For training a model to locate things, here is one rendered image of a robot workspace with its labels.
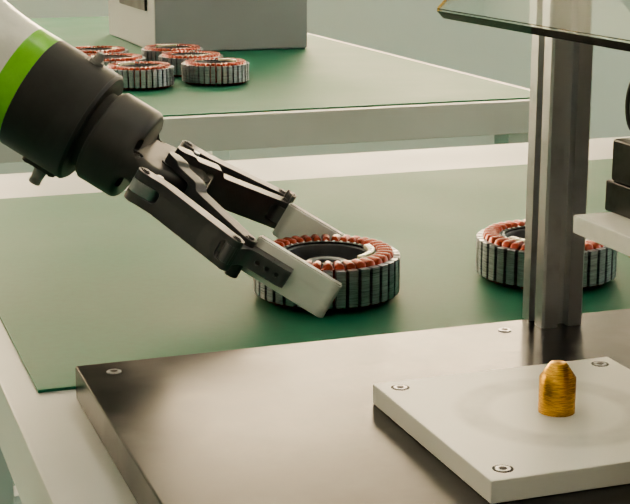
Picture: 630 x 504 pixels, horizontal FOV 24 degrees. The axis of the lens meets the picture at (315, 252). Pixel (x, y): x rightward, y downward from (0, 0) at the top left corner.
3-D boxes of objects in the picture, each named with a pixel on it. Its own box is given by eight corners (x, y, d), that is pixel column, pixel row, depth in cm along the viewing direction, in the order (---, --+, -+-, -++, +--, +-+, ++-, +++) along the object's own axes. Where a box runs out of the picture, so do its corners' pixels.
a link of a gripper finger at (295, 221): (271, 234, 117) (272, 232, 118) (345, 279, 117) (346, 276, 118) (289, 203, 116) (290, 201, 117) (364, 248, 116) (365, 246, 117)
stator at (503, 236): (505, 254, 125) (506, 211, 124) (633, 269, 119) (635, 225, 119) (453, 283, 115) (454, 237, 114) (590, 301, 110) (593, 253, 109)
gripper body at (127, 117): (92, 162, 117) (191, 222, 117) (57, 182, 109) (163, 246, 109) (135, 82, 115) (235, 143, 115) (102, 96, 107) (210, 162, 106)
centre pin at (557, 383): (548, 419, 76) (550, 369, 75) (531, 407, 78) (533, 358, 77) (581, 414, 76) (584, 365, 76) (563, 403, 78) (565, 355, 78)
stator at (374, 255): (239, 311, 107) (238, 262, 106) (269, 273, 118) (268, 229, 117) (390, 318, 105) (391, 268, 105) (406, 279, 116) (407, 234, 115)
